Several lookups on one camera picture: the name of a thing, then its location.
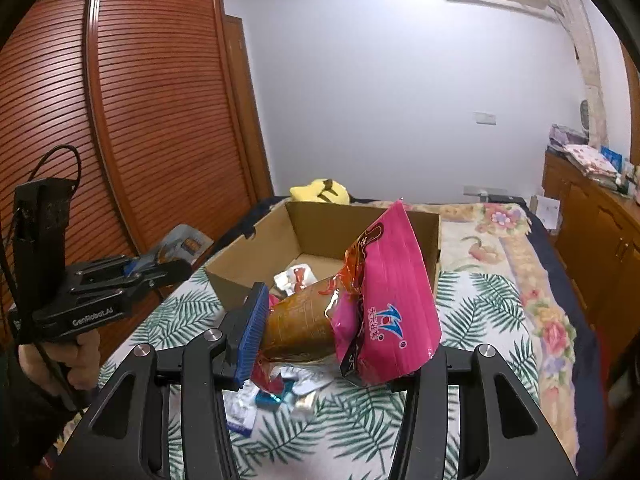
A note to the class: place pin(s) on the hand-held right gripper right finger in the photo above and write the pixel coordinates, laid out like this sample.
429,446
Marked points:
430,376

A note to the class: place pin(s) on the folded floral clothes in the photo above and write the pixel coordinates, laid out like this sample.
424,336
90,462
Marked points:
585,157

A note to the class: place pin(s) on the cardboard box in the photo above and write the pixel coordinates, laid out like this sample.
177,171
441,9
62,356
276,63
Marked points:
320,240

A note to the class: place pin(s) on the silver blue snack packet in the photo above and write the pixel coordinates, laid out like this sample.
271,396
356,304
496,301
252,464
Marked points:
242,412

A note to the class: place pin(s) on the blue printed bag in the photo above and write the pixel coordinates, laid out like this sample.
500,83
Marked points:
182,245

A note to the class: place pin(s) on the small silver snack packet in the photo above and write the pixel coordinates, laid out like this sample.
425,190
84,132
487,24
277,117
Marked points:
305,405

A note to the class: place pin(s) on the floral bed sheet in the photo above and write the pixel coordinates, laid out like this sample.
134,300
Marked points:
525,270

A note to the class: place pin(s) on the pink snack packet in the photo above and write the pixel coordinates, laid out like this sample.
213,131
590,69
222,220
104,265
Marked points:
390,310

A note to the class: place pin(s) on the person's left hand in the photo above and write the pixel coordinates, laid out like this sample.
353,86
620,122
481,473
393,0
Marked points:
75,360

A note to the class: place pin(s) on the wooden door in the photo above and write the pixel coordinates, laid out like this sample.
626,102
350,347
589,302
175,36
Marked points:
247,110

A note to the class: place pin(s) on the person's left forearm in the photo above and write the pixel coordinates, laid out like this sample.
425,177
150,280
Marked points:
25,410

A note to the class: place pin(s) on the small white snack packet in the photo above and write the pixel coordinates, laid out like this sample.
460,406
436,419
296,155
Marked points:
305,380

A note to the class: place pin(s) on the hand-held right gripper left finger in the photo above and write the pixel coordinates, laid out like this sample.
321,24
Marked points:
252,335

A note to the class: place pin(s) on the yellow plush toy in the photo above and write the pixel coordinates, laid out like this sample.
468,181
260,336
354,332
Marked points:
320,191

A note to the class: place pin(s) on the small red snack packet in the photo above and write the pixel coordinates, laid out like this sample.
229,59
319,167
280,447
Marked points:
265,377

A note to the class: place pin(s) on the blue box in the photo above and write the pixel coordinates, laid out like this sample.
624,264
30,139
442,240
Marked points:
611,157

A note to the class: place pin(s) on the small teal snack packet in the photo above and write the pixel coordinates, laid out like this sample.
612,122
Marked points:
270,400

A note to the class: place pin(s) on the leaf print tablecloth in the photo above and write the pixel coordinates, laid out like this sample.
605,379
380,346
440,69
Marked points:
475,320

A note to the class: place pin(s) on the white paper bag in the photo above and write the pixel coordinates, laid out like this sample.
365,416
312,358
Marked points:
546,212

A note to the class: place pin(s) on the white wall switch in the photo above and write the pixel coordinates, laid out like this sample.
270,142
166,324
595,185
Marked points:
484,119

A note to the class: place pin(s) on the silver red snack packet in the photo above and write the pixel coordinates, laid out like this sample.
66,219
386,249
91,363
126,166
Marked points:
295,280

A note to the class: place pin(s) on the black flat box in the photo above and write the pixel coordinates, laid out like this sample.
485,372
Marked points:
505,198

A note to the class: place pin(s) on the wooden cabinet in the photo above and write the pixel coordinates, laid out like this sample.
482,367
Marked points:
595,240

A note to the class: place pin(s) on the wooden louvered wardrobe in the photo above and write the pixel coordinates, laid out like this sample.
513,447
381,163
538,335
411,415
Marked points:
125,110

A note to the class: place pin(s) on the small white fan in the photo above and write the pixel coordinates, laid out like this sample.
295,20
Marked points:
586,117

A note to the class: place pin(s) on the cream curtain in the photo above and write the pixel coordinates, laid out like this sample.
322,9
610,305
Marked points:
585,60

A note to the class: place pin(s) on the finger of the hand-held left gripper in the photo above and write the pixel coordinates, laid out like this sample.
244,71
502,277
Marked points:
172,272
140,265

